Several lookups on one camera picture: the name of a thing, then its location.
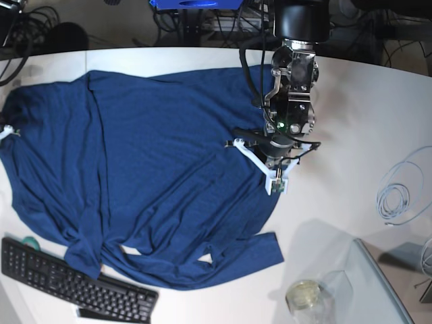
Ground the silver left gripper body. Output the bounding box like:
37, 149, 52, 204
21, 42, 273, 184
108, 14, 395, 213
261, 39, 319, 167

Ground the dark blue t-shirt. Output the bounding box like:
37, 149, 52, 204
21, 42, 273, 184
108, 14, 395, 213
1, 68, 284, 290

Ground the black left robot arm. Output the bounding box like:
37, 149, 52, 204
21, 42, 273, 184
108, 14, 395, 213
234, 1, 330, 169

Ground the blue box with hole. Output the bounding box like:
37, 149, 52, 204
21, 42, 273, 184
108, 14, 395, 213
149, 0, 243, 10

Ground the clear glass jar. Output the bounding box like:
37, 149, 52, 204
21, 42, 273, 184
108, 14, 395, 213
286, 271, 354, 323

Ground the black round stool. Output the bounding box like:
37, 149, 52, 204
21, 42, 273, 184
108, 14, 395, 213
43, 22, 89, 53

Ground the black computer keyboard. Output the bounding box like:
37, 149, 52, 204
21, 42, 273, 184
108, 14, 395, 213
1, 237, 159, 323

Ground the green tape roll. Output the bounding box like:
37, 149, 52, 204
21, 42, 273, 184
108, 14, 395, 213
21, 236, 41, 251

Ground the white camera bracket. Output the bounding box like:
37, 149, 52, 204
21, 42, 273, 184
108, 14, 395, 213
225, 138, 321, 196
0, 124, 20, 140

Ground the coiled white cable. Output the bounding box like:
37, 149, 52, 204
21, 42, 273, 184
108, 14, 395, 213
376, 145, 432, 226

